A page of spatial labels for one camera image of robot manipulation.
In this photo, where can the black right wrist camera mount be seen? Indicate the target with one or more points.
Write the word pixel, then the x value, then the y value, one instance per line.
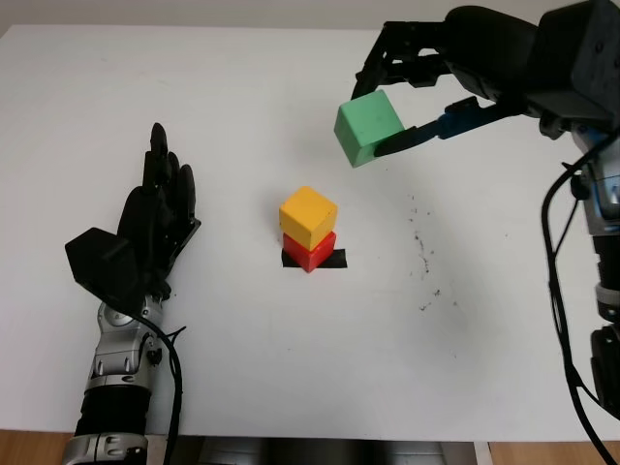
pixel 576 53

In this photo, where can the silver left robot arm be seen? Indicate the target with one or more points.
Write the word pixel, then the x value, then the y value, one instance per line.
pixel 116 353

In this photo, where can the dark robot torso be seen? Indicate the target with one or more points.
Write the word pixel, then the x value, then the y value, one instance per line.
pixel 339 453

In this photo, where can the green wooden cube block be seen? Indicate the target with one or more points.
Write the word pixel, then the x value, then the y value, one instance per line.
pixel 368 121

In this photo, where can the yellow wooden cube block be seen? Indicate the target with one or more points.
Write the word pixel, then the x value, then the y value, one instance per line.
pixel 305 213

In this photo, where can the red wooden cube block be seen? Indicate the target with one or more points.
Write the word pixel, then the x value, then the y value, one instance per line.
pixel 319 254

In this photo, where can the black tape strip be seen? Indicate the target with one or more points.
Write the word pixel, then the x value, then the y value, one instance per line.
pixel 339 259

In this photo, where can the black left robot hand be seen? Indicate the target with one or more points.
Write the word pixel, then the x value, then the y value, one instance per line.
pixel 150 218

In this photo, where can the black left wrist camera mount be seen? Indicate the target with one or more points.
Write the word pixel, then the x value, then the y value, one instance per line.
pixel 104 271

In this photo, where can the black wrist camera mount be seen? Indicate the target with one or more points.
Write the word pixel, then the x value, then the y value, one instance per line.
pixel 104 271
pixel 576 53

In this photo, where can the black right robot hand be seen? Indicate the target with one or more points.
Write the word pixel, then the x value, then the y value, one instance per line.
pixel 494 53

